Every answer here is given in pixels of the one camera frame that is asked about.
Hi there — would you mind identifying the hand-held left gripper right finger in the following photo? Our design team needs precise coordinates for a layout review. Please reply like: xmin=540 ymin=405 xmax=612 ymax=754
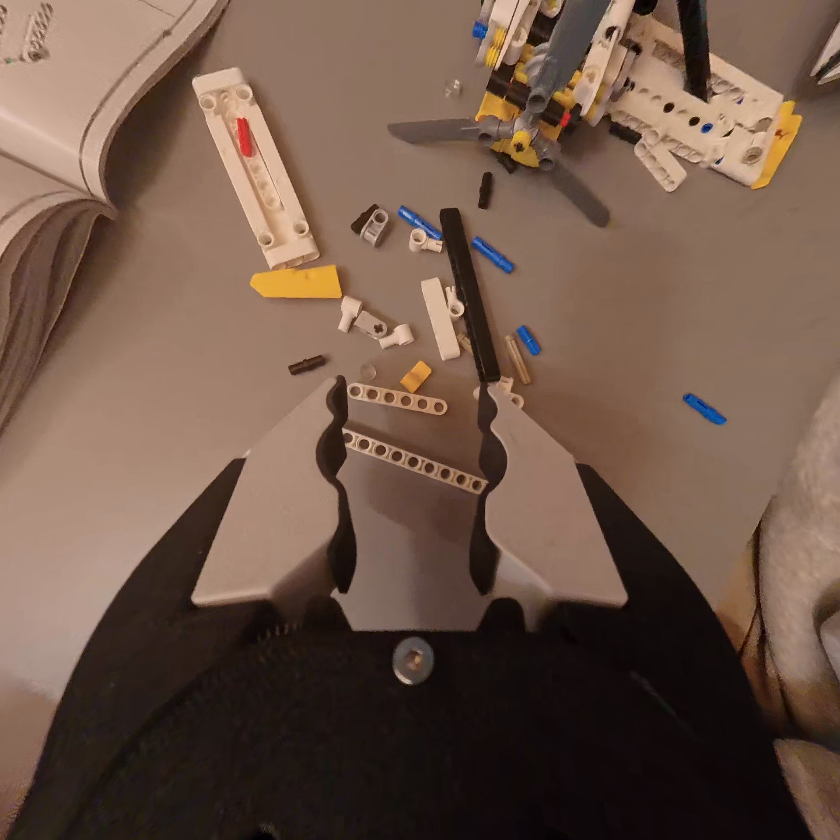
xmin=469 ymin=384 xmax=630 ymax=632

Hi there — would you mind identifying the thick white lego beam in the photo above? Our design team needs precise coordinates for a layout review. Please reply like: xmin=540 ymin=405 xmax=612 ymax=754
xmin=420 ymin=277 xmax=462 ymax=362

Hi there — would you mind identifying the open instruction booklet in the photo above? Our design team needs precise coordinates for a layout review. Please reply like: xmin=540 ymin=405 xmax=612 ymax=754
xmin=0 ymin=0 xmax=231 ymax=431

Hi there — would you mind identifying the long black lego beam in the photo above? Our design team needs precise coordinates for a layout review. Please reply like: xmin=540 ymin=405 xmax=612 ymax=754
xmin=439 ymin=207 xmax=502 ymax=383

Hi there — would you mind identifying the person's grey clothing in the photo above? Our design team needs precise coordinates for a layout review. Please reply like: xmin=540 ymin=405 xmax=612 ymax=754
xmin=755 ymin=390 xmax=840 ymax=840

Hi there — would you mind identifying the yellow wedge lego panel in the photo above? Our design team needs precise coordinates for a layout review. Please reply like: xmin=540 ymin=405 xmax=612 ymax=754
xmin=249 ymin=264 xmax=344 ymax=300

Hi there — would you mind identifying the long white lego beam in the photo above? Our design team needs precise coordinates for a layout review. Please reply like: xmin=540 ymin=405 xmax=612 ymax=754
xmin=342 ymin=429 xmax=488 ymax=495

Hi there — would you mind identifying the tan lego axle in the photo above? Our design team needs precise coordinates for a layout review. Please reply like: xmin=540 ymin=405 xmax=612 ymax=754
xmin=503 ymin=332 xmax=533 ymax=386

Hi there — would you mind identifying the white lego panel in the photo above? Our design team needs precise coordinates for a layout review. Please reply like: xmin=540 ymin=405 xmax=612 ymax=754
xmin=192 ymin=67 xmax=321 ymax=270

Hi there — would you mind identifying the short white lego beam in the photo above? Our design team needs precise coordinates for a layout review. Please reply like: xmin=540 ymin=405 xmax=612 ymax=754
xmin=347 ymin=383 xmax=449 ymax=416

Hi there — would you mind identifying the lego helicopter model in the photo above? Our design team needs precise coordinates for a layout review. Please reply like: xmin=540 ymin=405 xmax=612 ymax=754
xmin=387 ymin=0 xmax=803 ymax=228

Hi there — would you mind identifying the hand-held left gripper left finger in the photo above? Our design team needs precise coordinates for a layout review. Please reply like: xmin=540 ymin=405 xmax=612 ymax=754
xmin=190 ymin=375 xmax=360 ymax=624

